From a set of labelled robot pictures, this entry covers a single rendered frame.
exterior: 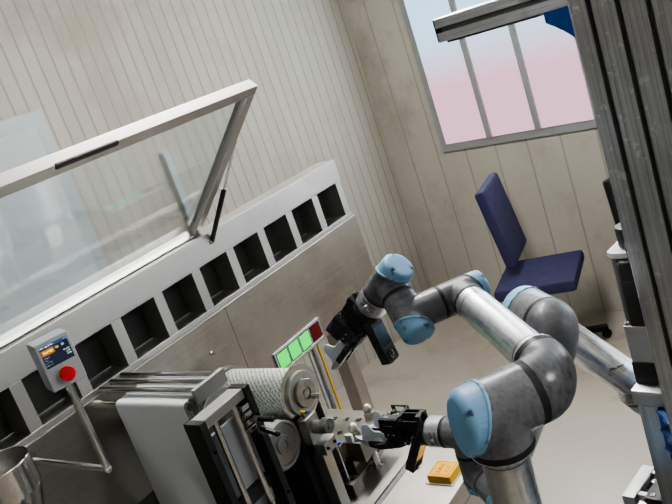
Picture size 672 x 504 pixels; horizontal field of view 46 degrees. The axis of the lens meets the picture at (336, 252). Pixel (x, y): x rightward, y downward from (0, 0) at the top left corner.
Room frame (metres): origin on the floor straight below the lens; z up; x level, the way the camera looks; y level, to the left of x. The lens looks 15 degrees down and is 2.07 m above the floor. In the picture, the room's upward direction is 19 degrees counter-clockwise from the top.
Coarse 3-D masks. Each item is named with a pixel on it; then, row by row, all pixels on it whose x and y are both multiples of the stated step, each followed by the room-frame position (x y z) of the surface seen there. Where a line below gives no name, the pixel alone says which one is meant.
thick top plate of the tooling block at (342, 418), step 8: (328, 416) 2.13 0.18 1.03; (336, 416) 2.11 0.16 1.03; (344, 416) 2.10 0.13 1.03; (352, 416) 2.08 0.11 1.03; (360, 416) 2.06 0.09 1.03; (336, 424) 2.07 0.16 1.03; (344, 424) 2.05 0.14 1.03; (360, 424) 2.02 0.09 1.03; (368, 424) 2.00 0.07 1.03; (336, 432) 2.02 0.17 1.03; (344, 432) 2.00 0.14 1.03; (344, 440) 1.96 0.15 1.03; (352, 448) 1.93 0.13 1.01; (360, 448) 1.92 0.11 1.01; (368, 448) 1.93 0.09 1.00; (352, 456) 1.94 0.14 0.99; (360, 456) 1.92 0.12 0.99; (368, 456) 1.93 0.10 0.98
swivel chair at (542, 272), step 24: (480, 192) 4.12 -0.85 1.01; (504, 192) 4.42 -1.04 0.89; (504, 216) 4.25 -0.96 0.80; (504, 240) 4.10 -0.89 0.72; (528, 264) 4.23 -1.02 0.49; (552, 264) 4.10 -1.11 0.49; (576, 264) 3.99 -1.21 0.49; (504, 288) 4.00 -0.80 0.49; (552, 288) 3.84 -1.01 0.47; (576, 288) 3.80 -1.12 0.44
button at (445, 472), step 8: (440, 464) 1.86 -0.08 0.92; (448, 464) 1.85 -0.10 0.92; (456, 464) 1.83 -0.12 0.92; (432, 472) 1.84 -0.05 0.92; (440, 472) 1.82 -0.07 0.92; (448, 472) 1.81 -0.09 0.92; (456, 472) 1.82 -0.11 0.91; (432, 480) 1.82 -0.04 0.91; (440, 480) 1.81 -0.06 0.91; (448, 480) 1.79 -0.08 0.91
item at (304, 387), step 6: (300, 378) 1.86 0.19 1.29; (306, 378) 1.86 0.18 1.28; (300, 384) 1.84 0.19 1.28; (306, 384) 1.86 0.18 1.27; (312, 384) 1.87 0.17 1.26; (294, 390) 1.83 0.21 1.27; (300, 390) 1.83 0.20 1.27; (306, 390) 1.85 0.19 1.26; (312, 390) 1.87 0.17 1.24; (294, 396) 1.83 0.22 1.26; (300, 396) 1.83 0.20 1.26; (306, 396) 1.84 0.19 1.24; (300, 402) 1.82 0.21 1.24; (306, 402) 1.84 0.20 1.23; (312, 402) 1.85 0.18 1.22
